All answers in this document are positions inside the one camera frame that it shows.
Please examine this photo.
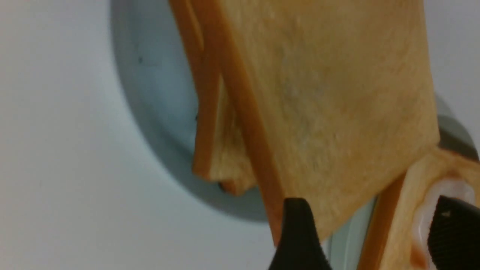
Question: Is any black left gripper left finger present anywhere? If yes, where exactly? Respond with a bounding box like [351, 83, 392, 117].
[269, 198, 332, 270]

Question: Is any fried egg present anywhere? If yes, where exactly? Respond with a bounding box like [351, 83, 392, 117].
[411, 178, 477, 270]

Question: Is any light blue bread plate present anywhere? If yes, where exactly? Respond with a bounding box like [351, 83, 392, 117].
[110, 0, 267, 224]

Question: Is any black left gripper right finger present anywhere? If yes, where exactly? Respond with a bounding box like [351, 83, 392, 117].
[427, 195, 480, 270]

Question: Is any mint green center plate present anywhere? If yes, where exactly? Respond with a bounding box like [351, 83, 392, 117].
[326, 94, 479, 270]

